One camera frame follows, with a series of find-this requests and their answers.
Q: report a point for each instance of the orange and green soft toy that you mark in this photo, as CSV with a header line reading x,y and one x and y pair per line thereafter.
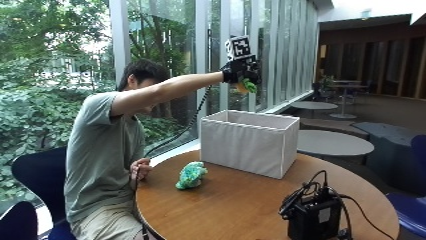
x,y
247,85

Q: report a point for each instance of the white marker cube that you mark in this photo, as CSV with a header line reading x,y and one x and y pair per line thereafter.
x,y
239,47

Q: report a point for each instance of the the person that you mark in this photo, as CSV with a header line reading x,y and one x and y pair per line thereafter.
x,y
107,146

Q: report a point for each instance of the round grey table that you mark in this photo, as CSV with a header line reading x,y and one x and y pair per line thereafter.
x,y
314,105
333,142

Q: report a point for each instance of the potted plant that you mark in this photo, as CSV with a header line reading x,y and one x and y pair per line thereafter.
x,y
326,83

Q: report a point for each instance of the white fabric storage box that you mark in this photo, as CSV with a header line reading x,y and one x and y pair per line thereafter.
x,y
248,143

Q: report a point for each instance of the dark blue chair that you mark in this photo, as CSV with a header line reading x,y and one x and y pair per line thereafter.
x,y
18,221
42,180
410,200

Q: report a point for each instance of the grey sofa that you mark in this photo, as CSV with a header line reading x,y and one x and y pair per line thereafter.
x,y
390,146

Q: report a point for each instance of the black electronic device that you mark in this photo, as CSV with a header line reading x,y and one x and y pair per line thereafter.
x,y
314,213

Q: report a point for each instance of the round pedestal table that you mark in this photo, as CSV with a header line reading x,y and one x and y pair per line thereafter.
x,y
348,96

